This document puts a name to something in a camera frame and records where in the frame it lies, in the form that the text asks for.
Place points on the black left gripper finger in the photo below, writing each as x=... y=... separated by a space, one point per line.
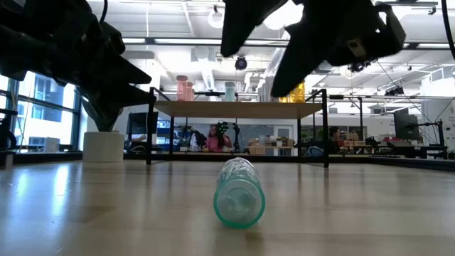
x=121 y=97
x=117 y=67

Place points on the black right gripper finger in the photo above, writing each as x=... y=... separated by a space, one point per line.
x=245 y=21
x=309 y=49

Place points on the clear wide capsule bottle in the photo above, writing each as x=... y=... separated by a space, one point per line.
x=264 y=93

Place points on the green pill bottle white cap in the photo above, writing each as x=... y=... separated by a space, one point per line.
x=230 y=92

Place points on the black background robot arm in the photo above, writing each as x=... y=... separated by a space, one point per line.
x=193 y=137
x=227 y=129

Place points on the black computer monitor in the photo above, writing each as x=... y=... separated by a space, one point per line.
x=136 y=122
x=406 y=126

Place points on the white plant pot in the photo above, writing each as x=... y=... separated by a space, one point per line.
x=103 y=147

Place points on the small white container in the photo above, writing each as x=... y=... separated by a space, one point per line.
x=52 y=144

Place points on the person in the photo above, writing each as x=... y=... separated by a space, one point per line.
x=213 y=140
x=334 y=135

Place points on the cardboard box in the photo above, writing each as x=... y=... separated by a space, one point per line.
x=256 y=150

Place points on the green translucent pill bottle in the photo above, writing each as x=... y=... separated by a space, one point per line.
x=239 y=199

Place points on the black ceiling camera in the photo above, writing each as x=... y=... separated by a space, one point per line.
x=359 y=67
x=240 y=63

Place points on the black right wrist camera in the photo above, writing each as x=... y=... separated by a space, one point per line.
x=380 y=32

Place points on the black aluminium table frame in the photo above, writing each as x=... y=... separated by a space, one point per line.
x=135 y=156

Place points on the large window black frame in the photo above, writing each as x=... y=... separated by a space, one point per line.
x=46 y=113

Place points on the wooden shelf black frame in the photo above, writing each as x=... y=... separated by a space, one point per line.
x=231 y=110

